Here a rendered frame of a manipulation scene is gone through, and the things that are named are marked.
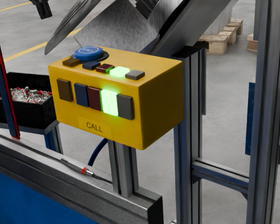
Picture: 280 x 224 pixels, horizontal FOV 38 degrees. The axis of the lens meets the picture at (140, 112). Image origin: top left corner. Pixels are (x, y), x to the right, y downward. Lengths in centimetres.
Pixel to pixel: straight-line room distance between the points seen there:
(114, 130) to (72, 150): 194
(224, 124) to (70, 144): 97
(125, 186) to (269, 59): 47
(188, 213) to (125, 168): 71
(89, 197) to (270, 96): 49
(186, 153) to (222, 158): 115
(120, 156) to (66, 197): 19
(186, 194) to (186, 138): 20
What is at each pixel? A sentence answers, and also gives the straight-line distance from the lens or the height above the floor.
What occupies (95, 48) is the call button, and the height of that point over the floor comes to 108.
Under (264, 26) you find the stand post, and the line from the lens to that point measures 92.
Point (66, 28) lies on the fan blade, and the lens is 106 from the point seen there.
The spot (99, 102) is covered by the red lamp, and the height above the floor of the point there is 104.
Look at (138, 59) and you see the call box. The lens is 55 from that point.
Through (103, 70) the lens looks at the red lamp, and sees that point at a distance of 51.
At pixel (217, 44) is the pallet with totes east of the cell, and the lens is 386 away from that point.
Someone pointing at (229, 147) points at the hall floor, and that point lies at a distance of 240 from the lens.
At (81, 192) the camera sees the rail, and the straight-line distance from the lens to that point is 70.
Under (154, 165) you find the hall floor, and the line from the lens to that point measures 224.
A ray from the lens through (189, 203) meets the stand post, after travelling 128.
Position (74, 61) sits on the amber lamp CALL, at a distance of 55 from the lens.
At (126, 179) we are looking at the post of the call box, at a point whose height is 89.
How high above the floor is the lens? 125
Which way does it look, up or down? 26 degrees down
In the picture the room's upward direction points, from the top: 4 degrees counter-clockwise
